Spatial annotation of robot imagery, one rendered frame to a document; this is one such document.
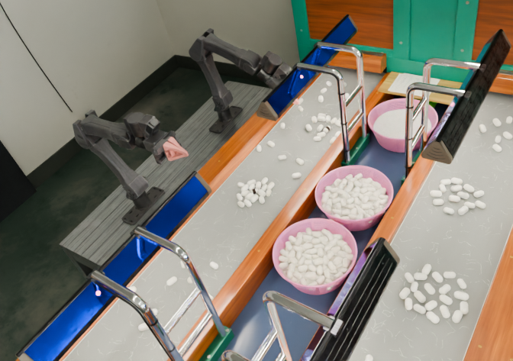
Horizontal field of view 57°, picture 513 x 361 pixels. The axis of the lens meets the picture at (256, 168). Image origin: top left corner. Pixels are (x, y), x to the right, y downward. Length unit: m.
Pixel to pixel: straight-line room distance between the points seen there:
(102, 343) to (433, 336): 0.95
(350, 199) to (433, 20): 0.82
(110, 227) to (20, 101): 1.63
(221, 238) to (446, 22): 1.20
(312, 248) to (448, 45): 1.02
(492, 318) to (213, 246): 0.86
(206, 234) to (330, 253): 0.44
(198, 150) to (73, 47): 1.69
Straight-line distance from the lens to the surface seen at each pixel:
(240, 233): 1.65
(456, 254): 1.55
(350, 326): 1.01
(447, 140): 1.36
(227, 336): 1.47
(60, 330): 1.21
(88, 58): 3.67
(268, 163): 1.87
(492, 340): 1.39
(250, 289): 1.54
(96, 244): 1.95
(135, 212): 1.97
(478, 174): 1.79
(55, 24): 3.51
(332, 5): 2.23
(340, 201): 1.68
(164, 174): 2.09
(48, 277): 2.96
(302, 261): 1.52
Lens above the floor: 1.97
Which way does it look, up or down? 41 degrees down
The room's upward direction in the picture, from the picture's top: 15 degrees counter-clockwise
